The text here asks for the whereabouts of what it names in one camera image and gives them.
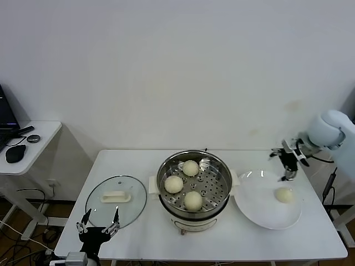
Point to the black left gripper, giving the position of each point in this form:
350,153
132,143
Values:
91,237

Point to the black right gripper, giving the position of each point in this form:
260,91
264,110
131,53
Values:
289,160

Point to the white steamed baozi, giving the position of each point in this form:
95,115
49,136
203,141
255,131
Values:
284,194
190,168
174,184
193,200

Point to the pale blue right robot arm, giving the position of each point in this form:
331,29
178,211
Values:
327,130

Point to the stainless steel steamer pot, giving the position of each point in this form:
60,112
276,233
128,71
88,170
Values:
222,177

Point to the white round plate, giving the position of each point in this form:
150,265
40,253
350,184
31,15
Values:
255,202

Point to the cream electric cooker base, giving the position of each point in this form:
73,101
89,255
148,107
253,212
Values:
194,224

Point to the white side table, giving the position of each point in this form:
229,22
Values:
41,149

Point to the round grey disc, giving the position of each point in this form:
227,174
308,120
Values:
34,138

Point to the black computer mouse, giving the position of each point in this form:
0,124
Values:
16,153

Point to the black stick device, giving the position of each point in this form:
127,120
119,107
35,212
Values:
26,130

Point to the black laptop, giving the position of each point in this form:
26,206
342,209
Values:
7,110

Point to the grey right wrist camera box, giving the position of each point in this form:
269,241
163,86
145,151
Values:
301,158

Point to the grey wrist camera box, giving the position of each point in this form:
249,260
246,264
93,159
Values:
301,158
76,257

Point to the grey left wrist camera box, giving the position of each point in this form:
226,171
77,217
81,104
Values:
76,257

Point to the white wall outlet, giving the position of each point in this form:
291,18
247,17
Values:
52,183

